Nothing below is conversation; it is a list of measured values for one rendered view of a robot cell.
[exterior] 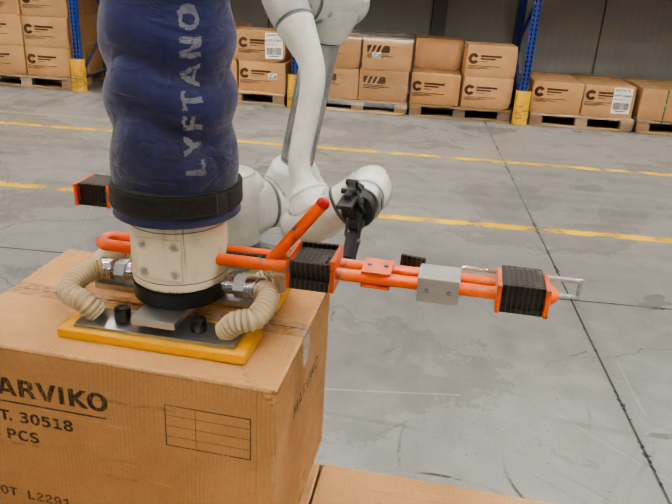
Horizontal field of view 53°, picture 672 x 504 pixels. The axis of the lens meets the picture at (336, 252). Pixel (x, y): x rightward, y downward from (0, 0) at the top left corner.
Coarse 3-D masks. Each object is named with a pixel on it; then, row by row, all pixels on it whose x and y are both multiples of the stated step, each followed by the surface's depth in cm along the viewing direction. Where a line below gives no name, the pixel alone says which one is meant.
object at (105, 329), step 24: (120, 312) 116; (72, 336) 116; (96, 336) 114; (120, 336) 114; (144, 336) 114; (168, 336) 114; (192, 336) 114; (216, 336) 114; (240, 336) 115; (216, 360) 111; (240, 360) 110
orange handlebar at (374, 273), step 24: (96, 240) 123; (120, 240) 125; (240, 264) 117; (264, 264) 116; (360, 264) 117; (384, 264) 115; (384, 288) 113; (408, 288) 112; (480, 288) 110; (552, 288) 110
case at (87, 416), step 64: (64, 256) 147; (0, 320) 120; (64, 320) 122; (320, 320) 135; (0, 384) 116; (64, 384) 113; (128, 384) 110; (192, 384) 108; (256, 384) 106; (320, 384) 145; (0, 448) 122; (64, 448) 119; (128, 448) 116; (192, 448) 113; (256, 448) 110
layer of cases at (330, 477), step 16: (320, 464) 160; (320, 480) 155; (336, 480) 155; (352, 480) 155; (368, 480) 156; (384, 480) 156; (400, 480) 156; (416, 480) 156; (304, 496) 150; (320, 496) 150; (336, 496) 150; (352, 496) 151; (368, 496) 151; (384, 496) 151; (400, 496) 151; (416, 496) 152; (432, 496) 152; (448, 496) 152; (464, 496) 152; (480, 496) 153; (496, 496) 153
